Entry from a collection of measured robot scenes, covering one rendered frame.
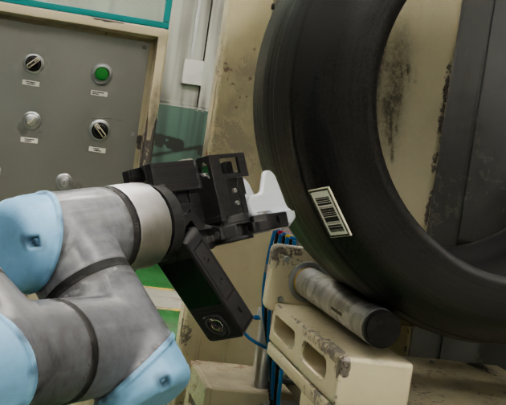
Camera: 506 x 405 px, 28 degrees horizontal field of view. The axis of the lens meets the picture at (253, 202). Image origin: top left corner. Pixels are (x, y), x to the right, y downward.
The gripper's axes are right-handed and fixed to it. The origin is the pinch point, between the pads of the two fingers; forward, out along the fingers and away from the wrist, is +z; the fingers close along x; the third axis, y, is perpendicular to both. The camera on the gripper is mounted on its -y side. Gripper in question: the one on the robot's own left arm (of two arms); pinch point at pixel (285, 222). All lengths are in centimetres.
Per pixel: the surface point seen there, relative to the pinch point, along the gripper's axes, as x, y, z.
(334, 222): 0.3, -1.0, 9.2
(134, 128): 64, 24, 47
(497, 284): -11.0, -11.5, 21.8
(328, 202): -0.3, 1.4, 8.1
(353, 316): 4.8, -12.0, 15.6
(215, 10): 571, 253, 720
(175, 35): 603, 235, 688
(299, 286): 24.3, -8.2, 32.4
